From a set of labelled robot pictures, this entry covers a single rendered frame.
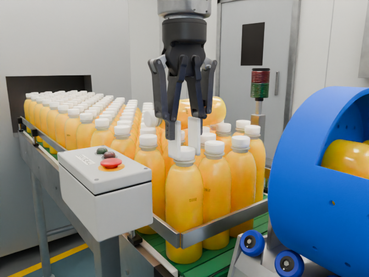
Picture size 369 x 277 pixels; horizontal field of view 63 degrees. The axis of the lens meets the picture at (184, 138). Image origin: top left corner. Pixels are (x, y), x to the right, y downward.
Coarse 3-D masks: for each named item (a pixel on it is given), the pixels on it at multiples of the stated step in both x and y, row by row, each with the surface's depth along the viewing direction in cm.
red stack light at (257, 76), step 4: (252, 72) 102; (256, 72) 100; (260, 72) 100; (264, 72) 100; (268, 72) 100; (252, 76) 102; (256, 76) 101; (260, 76) 100; (264, 76) 100; (268, 76) 101; (252, 80) 102; (256, 80) 101; (260, 80) 100; (264, 80) 100; (268, 80) 101
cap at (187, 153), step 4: (184, 148) 55; (188, 148) 55; (192, 148) 55; (184, 152) 53; (188, 152) 53; (192, 152) 54; (184, 156) 53; (188, 156) 54; (192, 156) 54; (184, 160) 54
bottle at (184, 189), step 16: (176, 160) 55; (192, 160) 55; (176, 176) 54; (192, 176) 54; (176, 192) 53; (192, 192) 54; (176, 208) 54; (192, 208) 54; (176, 224) 55; (192, 224) 55; (176, 256) 56; (192, 256) 56
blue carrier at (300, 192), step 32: (320, 96) 44; (352, 96) 41; (288, 128) 42; (320, 128) 39; (352, 128) 54; (288, 160) 41; (320, 160) 49; (288, 192) 40; (320, 192) 37; (352, 192) 34; (288, 224) 42; (320, 224) 37; (352, 224) 34; (320, 256) 40; (352, 256) 35
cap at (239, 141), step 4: (232, 136) 65; (236, 136) 65; (240, 136) 65; (244, 136) 65; (232, 140) 63; (236, 140) 62; (240, 140) 62; (244, 140) 62; (248, 140) 62; (232, 144) 64; (236, 144) 63; (240, 144) 62; (244, 144) 62; (248, 144) 63
